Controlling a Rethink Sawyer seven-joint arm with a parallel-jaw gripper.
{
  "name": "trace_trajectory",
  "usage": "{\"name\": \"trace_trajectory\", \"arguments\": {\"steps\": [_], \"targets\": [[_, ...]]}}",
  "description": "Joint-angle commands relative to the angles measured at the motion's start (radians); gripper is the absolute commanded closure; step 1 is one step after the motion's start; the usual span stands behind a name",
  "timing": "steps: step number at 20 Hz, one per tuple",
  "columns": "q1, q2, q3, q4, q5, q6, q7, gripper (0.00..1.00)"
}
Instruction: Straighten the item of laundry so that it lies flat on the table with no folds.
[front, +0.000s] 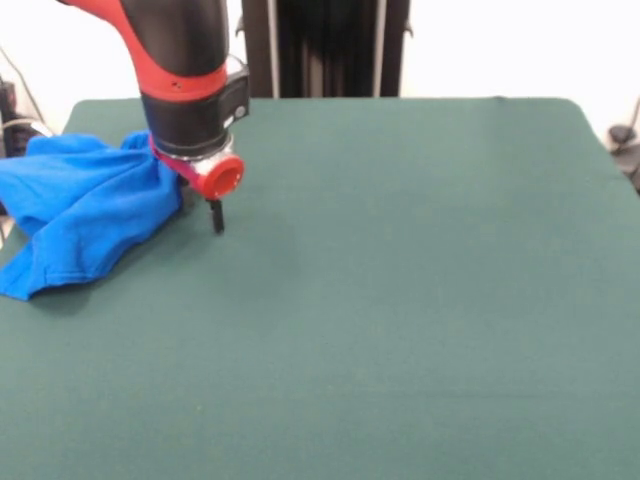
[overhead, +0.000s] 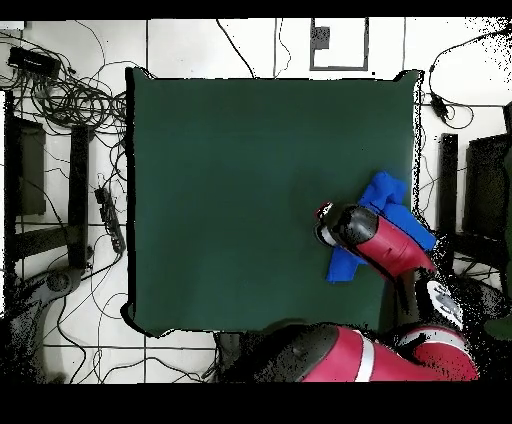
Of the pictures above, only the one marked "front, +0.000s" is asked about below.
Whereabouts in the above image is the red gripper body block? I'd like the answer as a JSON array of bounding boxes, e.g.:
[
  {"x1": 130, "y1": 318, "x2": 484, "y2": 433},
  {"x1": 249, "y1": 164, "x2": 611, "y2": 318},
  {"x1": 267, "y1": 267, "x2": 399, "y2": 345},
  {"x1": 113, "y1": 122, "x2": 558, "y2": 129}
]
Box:
[{"x1": 149, "y1": 137, "x2": 247, "y2": 202}]

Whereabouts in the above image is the blue shirt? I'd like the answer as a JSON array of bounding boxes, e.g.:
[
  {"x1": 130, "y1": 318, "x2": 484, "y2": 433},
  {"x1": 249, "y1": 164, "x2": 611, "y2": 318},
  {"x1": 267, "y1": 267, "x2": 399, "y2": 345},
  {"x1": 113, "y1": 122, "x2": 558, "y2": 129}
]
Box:
[{"x1": 0, "y1": 130, "x2": 184, "y2": 303}]

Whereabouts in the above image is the dark green table cloth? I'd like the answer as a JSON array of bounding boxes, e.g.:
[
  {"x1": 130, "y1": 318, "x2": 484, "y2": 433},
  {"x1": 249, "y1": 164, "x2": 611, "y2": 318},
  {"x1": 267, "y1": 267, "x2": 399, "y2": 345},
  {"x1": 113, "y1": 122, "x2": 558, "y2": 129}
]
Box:
[{"x1": 0, "y1": 97, "x2": 640, "y2": 480}]

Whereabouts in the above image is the small black box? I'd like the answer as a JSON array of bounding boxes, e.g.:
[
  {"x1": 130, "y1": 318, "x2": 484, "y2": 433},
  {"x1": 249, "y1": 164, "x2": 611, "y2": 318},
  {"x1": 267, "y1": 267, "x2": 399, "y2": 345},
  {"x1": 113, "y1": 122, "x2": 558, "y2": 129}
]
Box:
[{"x1": 0, "y1": 77, "x2": 19, "y2": 126}]

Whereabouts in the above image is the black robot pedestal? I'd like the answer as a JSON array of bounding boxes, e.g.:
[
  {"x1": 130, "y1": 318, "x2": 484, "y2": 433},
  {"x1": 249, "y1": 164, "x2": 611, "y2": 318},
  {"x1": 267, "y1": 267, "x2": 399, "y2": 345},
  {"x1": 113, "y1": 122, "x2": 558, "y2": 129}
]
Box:
[{"x1": 227, "y1": 0, "x2": 415, "y2": 99}]

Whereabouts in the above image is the black cable bundle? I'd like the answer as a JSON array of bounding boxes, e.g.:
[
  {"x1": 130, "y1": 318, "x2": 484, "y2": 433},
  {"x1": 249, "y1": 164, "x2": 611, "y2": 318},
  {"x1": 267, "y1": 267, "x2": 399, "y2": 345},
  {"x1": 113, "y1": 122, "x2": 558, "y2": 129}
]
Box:
[{"x1": 0, "y1": 117, "x2": 57, "y2": 161}]

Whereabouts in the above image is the black plug with cable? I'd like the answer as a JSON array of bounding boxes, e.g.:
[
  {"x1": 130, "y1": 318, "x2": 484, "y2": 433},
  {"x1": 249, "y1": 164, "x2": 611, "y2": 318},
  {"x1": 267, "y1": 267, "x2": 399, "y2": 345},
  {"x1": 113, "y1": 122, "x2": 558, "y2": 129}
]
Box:
[{"x1": 607, "y1": 124, "x2": 640, "y2": 196}]

